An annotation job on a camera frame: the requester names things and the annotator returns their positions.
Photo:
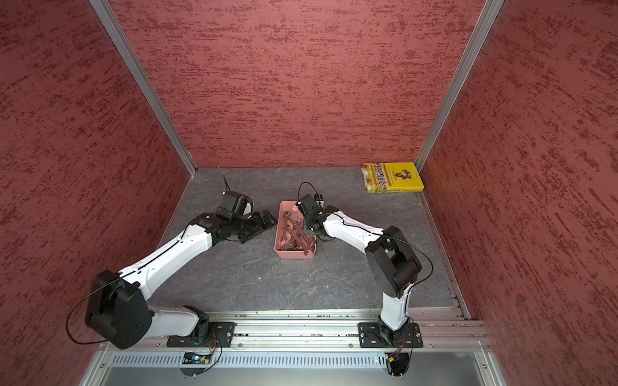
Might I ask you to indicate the pink plastic storage box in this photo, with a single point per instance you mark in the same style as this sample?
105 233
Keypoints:
282 236

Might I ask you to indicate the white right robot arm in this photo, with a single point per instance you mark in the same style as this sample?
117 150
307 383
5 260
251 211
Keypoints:
392 260

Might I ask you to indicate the left controller board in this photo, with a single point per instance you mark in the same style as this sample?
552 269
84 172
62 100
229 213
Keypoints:
193 358

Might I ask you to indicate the aluminium corner post right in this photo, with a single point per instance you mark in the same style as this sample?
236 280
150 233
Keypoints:
476 41

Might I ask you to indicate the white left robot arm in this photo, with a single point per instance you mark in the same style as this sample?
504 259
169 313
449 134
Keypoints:
117 307

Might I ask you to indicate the aluminium corner post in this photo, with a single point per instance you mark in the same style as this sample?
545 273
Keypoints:
114 30
476 41

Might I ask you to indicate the yellow book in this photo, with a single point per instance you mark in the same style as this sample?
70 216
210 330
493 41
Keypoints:
391 177

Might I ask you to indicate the aluminium front rail frame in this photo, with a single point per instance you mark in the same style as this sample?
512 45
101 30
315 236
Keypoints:
311 347

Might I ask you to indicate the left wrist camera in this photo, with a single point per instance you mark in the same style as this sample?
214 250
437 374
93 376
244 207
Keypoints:
234 205

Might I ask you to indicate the aluminium corner post left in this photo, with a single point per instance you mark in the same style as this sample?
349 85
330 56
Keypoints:
114 30

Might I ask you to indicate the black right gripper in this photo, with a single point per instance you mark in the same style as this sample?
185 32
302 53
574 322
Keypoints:
306 221

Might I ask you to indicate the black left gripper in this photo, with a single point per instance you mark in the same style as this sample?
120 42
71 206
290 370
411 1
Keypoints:
258 226

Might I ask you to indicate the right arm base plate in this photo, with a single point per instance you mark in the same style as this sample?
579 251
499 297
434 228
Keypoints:
378 335

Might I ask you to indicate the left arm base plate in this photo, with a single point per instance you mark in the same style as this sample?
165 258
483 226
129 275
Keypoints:
205 335

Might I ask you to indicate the orange handled adjustable wrench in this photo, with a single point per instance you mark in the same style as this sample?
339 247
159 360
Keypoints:
298 240

